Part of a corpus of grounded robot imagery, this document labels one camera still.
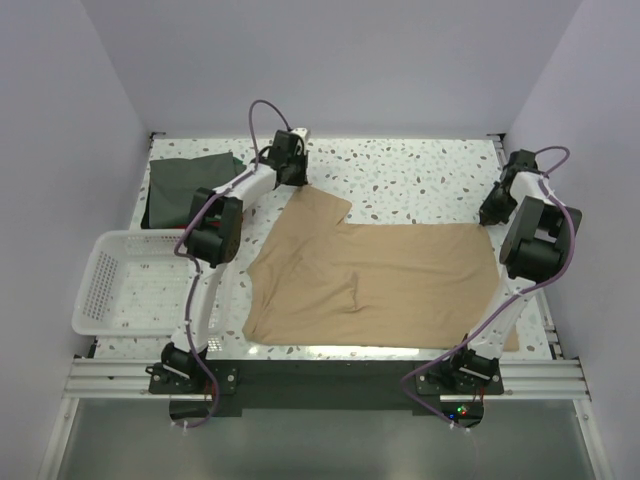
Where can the beige t-shirt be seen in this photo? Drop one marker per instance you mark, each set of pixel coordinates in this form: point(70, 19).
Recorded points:
point(319, 280)

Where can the aluminium frame rail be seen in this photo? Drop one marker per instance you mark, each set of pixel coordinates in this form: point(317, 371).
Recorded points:
point(549, 381)

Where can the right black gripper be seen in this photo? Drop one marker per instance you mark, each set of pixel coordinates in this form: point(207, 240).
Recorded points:
point(489, 215)

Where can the folded grey t-shirt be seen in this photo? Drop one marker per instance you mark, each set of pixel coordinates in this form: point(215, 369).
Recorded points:
point(173, 183)

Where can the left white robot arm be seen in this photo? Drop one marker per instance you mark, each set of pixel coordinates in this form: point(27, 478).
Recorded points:
point(210, 242)

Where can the folded green t-shirt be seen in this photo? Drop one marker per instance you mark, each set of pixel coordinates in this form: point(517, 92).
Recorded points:
point(239, 163)

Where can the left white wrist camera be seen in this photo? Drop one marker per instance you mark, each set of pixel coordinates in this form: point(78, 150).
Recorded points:
point(304, 135)

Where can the white plastic basket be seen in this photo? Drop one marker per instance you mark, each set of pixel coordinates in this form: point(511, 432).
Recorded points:
point(134, 285)

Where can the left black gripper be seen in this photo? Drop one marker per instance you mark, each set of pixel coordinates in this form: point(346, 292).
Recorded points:
point(301, 180)

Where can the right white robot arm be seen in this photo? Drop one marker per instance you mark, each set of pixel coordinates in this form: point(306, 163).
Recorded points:
point(536, 251)

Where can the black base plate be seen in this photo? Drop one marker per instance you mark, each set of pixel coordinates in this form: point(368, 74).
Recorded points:
point(228, 388)

